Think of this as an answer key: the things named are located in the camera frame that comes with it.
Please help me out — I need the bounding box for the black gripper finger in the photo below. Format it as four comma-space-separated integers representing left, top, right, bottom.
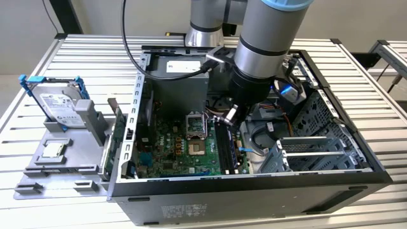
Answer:
219, 104, 243, 126

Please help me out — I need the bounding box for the black RAM slot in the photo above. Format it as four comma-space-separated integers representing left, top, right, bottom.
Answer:
226, 124, 242, 175
216, 120, 232, 175

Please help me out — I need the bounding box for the socket locking lever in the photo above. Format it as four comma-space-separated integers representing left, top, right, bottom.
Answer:
204, 112, 212, 140

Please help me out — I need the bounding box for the metal socket cover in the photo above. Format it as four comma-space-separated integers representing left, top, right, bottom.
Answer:
186, 112, 207, 141

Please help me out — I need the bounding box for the CPU socket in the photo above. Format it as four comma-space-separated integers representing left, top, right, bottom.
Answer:
187, 140, 207, 156

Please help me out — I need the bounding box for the grey power supply unit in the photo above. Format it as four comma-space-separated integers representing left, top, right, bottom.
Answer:
144, 56, 211, 120

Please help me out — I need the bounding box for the green motherboard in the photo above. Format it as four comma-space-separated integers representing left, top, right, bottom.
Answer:
136, 116, 252, 178

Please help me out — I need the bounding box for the blue expansion slot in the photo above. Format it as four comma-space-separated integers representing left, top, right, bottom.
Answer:
160, 169, 220, 178

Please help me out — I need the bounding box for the grey barred disk bay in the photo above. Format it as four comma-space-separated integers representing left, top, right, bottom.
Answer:
259, 135, 371, 174

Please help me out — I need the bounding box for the blue chipset heatsink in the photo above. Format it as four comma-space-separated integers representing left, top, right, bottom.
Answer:
137, 152, 153, 167

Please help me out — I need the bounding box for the green graphics card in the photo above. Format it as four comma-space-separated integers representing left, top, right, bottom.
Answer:
103, 96, 129, 181

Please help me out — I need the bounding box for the black open PC case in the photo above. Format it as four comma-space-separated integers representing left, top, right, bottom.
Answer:
107, 45, 394, 226

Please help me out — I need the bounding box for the metal slat side table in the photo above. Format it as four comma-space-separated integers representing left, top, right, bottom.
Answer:
368, 40, 407, 79

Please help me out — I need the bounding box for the grey parts rack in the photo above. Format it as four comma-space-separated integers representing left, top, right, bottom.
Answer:
12, 99, 135, 200

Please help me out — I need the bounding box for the hard disk in blue carrier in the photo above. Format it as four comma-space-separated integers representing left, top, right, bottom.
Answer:
17, 74, 92, 132

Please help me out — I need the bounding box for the silver CPU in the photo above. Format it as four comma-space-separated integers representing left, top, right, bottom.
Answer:
43, 142, 68, 158

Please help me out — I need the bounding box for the coloured power wire bundle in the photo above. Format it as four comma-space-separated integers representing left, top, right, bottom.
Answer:
204, 95, 235, 115

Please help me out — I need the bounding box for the black looped cable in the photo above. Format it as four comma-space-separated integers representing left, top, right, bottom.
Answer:
250, 123, 278, 156

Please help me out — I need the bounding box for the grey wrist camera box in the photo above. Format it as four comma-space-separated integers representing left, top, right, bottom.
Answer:
272, 80, 308, 105
204, 46, 238, 71

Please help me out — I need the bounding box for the orange wire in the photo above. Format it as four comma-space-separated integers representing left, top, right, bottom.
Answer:
283, 114, 295, 138

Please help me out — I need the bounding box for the black camera cable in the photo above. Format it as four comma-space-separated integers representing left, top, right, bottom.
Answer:
120, 0, 220, 82

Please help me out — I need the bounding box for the black frame post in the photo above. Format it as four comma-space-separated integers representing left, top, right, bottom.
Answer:
47, 0, 84, 40

